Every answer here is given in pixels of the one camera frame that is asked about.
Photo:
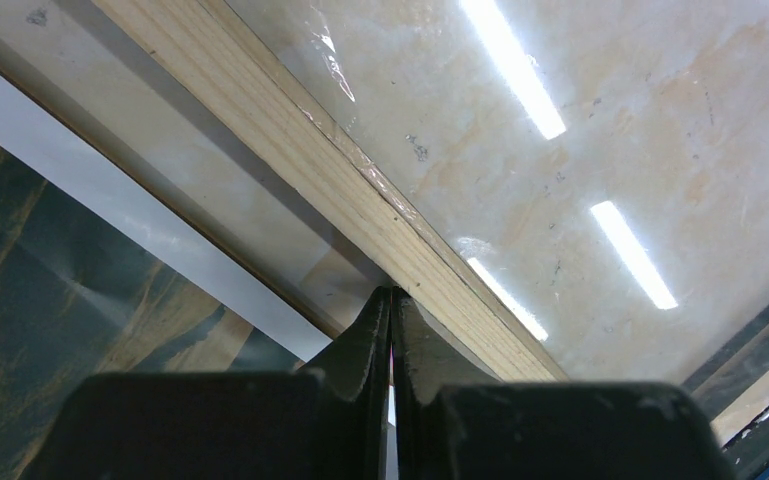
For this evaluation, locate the landscape photo print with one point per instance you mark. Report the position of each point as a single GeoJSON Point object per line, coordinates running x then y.
{"type": "Point", "coordinates": [78, 297]}

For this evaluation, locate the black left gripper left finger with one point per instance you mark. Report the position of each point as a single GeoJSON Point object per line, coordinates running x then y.
{"type": "Point", "coordinates": [325, 420]}

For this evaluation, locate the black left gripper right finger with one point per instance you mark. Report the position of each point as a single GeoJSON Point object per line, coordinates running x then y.
{"type": "Point", "coordinates": [455, 421]}

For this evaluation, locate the brown backing board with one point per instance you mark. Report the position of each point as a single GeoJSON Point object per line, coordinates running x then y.
{"type": "Point", "coordinates": [49, 148]}

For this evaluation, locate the light wooden picture frame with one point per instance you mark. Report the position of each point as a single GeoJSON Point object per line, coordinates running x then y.
{"type": "Point", "coordinates": [575, 190]}

